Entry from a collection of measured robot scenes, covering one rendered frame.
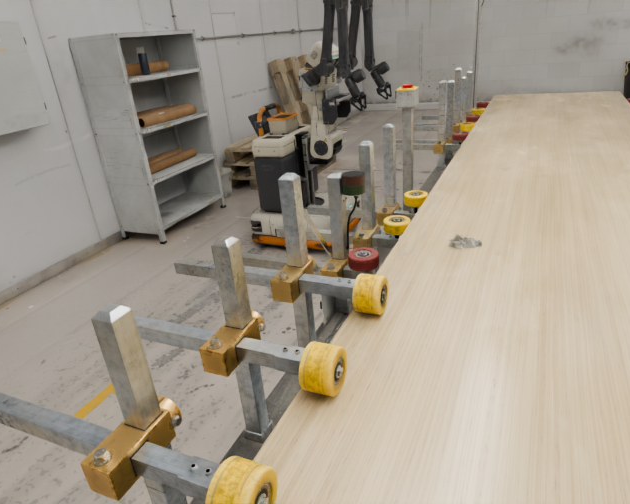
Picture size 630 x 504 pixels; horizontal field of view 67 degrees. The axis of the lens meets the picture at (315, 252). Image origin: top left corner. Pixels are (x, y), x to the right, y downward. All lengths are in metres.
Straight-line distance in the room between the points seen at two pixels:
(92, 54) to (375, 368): 3.40
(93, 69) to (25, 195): 1.01
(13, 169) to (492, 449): 3.41
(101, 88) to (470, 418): 3.54
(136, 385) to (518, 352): 0.63
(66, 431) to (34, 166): 3.12
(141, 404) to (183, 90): 4.03
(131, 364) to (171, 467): 0.14
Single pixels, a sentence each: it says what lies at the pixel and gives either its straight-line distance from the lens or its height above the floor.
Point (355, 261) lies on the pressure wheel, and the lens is 1.22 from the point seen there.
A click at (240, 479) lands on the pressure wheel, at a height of 0.98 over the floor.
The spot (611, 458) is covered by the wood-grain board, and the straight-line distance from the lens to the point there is 0.78.
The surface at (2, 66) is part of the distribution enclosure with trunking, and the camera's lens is 3.47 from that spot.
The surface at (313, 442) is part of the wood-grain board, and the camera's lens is 0.74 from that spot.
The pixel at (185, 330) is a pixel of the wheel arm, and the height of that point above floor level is 0.96.
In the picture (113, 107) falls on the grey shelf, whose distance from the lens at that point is 3.89.
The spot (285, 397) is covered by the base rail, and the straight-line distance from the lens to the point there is 1.12.
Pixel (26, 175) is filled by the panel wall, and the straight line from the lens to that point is 3.77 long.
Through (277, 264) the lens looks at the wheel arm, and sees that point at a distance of 1.36.
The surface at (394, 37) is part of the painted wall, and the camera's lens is 9.36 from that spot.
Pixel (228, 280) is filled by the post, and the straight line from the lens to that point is 0.83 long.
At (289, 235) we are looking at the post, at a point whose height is 1.05.
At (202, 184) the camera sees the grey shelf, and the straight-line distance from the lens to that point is 4.72.
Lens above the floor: 1.44
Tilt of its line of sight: 25 degrees down
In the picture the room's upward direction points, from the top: 5 degrees counter-clockwise
